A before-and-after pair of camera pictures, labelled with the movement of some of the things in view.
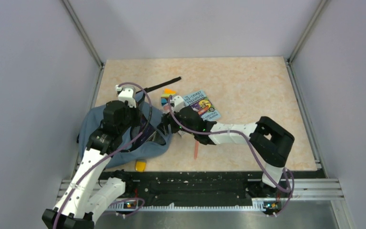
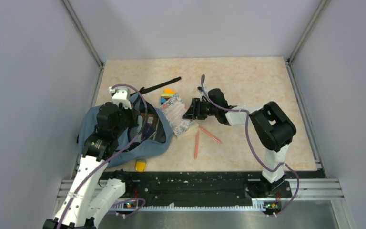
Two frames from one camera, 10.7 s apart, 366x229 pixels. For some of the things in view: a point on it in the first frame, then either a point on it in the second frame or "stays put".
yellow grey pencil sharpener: [140, 165] stays put
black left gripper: [136, 110] stays put
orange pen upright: [196, 150] stays put
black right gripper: [167, 119] -> [194, 112]
